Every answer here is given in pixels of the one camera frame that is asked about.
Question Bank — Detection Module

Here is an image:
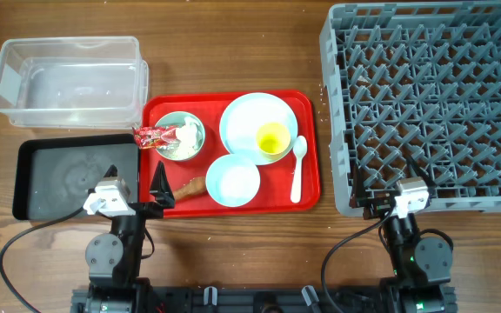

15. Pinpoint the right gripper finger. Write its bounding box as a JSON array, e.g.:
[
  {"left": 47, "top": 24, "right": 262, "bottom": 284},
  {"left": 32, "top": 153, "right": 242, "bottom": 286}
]
[
  {"left": 405, "top": 156, "right": 436, "bottom": 188},
  {"left": 350, "top": 164, "right": 366, "bottom": 204}
]

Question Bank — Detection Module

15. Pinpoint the red snack wrapper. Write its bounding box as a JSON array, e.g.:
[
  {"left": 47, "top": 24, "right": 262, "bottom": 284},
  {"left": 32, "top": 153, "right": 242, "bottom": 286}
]
[{"left": 132, "top": 125, "right": 179, "bottom": 150}]

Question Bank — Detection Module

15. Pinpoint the pale green bowl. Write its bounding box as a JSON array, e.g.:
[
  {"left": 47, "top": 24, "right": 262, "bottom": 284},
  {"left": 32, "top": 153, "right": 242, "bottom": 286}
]
[{"left": 155, "top": 111, "right": 206, "bottom": 162}]

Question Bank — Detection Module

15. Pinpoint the light blue bowl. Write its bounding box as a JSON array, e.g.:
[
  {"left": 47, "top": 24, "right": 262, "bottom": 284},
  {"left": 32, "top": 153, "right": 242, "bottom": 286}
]
[{"left": 205, "top": 154, "right": 261, "bottom": 208}]

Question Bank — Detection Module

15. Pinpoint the white plastic spoon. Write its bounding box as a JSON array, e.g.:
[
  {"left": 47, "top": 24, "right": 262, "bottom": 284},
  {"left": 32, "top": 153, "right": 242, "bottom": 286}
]
[{"left": 290, "top": 136, "right": 308, "bottom": 203}]

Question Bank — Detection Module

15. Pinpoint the large light blue plate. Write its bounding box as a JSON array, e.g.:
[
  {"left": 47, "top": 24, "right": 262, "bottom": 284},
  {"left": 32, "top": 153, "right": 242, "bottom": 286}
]
[{"left": 219, "top": 92, "right": 298, "bottom": 165}]

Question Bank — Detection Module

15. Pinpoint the yellow plastic cup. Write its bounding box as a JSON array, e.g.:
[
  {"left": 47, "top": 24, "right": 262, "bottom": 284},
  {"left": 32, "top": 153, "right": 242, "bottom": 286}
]
[{"left": 256, "top": 122, "right": 291, "bottom": 160}]

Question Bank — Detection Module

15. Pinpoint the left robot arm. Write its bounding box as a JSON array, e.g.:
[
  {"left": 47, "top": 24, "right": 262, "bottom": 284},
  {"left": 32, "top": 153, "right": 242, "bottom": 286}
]
[{"left": 70, "top": 162, "right": 175, "bottom": 313}]

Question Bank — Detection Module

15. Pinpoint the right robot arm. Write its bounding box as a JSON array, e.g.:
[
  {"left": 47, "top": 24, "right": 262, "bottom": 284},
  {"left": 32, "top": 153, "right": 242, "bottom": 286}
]
[{"left": 350, "top": 156, "right": 458, "bottom": 313}]

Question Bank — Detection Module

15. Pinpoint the grey dishwasher rack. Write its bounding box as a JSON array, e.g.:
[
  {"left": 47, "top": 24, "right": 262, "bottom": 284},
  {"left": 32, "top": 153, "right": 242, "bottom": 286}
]
[{"left": 319, "top": 1, "right": 501, "bottom": 216}]

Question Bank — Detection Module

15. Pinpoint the brown carrot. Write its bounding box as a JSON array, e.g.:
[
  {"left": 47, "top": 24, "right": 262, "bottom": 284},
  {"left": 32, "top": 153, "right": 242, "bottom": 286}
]
[{"left": 173, "top": 176, "right": 207, "bottom": 202}]

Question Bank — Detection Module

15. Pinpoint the black tray bin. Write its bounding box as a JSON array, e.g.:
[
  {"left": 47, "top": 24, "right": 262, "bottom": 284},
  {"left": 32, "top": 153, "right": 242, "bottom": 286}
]
[{"left": 12, "top": 134, "right": 139, "bottom": 221}]

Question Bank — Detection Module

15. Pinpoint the red serving tray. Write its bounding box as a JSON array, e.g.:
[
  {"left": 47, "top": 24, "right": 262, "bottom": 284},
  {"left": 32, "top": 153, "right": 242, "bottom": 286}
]
[{"left": 138, "top": 90, "right": 321, "bottom": 218}]

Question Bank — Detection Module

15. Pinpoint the clear plastic bin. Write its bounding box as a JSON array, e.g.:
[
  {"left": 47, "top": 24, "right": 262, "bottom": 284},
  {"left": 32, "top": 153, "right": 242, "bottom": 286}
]
[{"left": 0, "top": 36, "right": 150, "bottom": 130}]

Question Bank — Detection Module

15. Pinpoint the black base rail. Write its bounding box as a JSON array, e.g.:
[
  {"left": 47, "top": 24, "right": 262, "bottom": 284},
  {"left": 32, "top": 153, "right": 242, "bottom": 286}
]
[{"left": 70, "top": 285, "right": 458, "bottom": 313}]

